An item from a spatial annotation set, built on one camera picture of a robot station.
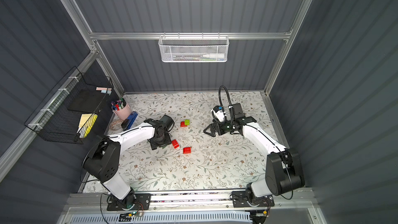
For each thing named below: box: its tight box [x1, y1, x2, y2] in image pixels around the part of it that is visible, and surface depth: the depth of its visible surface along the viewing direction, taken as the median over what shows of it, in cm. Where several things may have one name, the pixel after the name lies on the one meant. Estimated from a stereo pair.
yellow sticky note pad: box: [76, 113, 98, 139], surface depth 70 cm
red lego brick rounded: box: [182, 147, 192, 154], surface depth 92 cm
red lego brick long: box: [171, 138, 180, 149], surface depth 93 cm
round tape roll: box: [109, 119, 123, 131], surface depth 104 cm
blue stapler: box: [121, 110, 139, 132], surface depth 104 cm
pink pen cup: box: [111, 98, 132, 121], surface depth 100 cm
